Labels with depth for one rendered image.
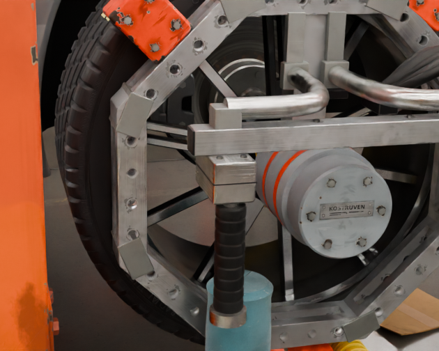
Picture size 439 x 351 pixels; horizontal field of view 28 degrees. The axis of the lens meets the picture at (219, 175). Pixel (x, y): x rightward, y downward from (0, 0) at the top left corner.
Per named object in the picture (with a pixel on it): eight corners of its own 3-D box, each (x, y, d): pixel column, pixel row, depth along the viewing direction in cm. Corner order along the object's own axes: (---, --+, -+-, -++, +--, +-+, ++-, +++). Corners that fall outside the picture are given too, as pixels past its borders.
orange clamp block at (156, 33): (182, 19, 120) (136, -28, 117) (195, 28, 113) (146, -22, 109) (147, 56, 120) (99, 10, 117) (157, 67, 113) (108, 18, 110)
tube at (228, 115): (303, 89, 120) (307, 11, 117) (359, 124, 102) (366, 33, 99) (178, 93, 116) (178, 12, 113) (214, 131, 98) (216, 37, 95)
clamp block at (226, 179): (234, 178, 107) (235, 136, 105) (256, 203, 99) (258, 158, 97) (194, 181, 106) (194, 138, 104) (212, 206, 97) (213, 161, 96)
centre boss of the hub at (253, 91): (272, 109, 169) (259, 80, 166) (275, 111, 167) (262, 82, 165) (244, 125, 168) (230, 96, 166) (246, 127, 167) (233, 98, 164)
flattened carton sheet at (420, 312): (353, 256, 313) (353, 247, 312) (472, 317, 269) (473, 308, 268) (286, 273, 298) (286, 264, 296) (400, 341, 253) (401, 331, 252)
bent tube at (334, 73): (433, 84, 125) (441, 10, 122) (509, 117, 107) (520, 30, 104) (318, 88, 121) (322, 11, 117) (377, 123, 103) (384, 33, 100)
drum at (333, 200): (333, 205, 134) (339, 116, 130) (394, 260, 114) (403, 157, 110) (244, 212, 130) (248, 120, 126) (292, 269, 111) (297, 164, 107)
